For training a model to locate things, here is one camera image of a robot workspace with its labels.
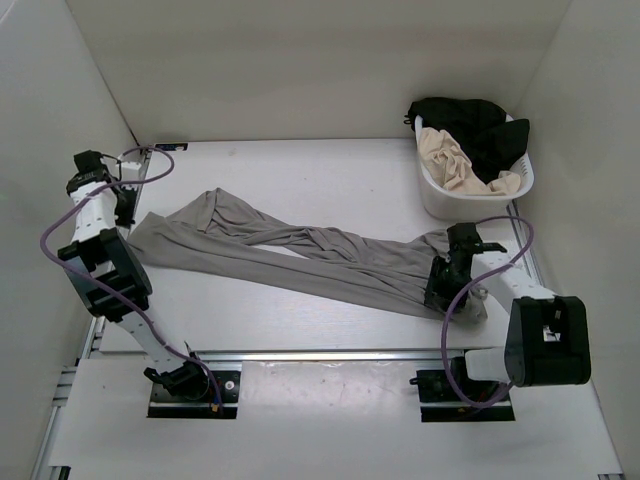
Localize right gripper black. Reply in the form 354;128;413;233
425;256;471;311

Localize grey trousers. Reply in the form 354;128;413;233
127;187;489;326

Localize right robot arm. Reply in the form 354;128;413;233
424;222;591;400

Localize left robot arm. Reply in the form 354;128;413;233
57;150;210;401

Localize white laundry basket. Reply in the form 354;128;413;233
414;116;535;221

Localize blue label sticker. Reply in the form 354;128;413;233
155;142;189;152

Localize beige garment in basket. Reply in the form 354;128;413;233
418;127;522;196

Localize black garment in basket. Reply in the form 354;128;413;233
404;97;531;183

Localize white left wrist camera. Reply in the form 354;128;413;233
118;161;142;189

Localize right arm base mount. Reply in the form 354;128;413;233
409;368;517;422

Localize aluminium front rail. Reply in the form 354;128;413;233
89;348;571;363

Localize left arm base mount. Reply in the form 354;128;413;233
144;362;241;420

